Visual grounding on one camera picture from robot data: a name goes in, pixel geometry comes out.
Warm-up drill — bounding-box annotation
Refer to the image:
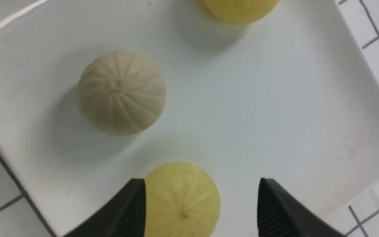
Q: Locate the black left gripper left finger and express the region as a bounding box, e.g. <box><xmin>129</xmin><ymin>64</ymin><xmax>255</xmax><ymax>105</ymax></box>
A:
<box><xmin>66</xmin><ymin>178</ymin><xmax>146</xmax><ymax>237</ymax></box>

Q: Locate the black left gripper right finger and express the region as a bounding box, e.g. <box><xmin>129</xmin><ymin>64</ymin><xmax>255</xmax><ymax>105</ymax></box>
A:
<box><xmin>257</xmin><ymin>177</ymin><xmax>344</xmax><ymax>237</ymax></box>

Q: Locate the yellow steamed bun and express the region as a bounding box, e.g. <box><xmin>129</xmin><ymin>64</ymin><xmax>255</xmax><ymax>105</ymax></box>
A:
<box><xmin>143</xmin><ymin>162</ymin><xmax>221</xmax><ymax>237</ymax></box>
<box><xmin>203</xmin><ymin>0</ymin><xmax>279</xmax><ymax>25</ymax></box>

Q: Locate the white steamed bun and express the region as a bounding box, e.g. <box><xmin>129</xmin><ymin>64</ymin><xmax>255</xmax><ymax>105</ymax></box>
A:
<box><xmin>77</xmin><ymin>50</ymin><xmax>167</xmax><ymax>136</ymax></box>

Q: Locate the white square plate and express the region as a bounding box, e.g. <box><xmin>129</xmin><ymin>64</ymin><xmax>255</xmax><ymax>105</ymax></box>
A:
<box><xmin>0</xmin><ymin>0</ymin><xmax>379</xmax><ymax>237</ymax></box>

